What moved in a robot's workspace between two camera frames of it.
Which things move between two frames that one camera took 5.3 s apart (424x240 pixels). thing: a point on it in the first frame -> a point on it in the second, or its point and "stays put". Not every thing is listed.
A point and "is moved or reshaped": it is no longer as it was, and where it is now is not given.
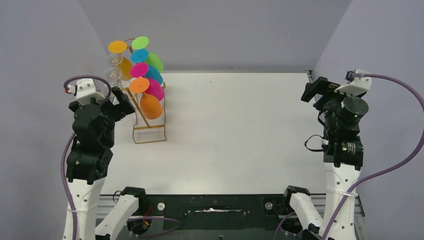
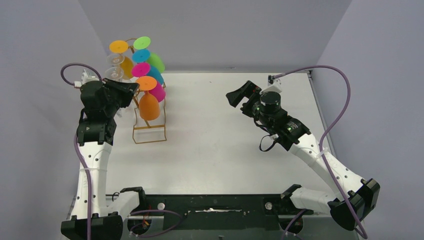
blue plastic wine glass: x=141 y=56 stays put
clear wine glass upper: x=115 y=58 stays put
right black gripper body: x=315 y=90 -> x=247 y=100
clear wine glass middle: x=113 y=73 stays put
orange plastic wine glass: x=150 y=105 is moved or reshaped
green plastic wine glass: x=141 y=42 stays put
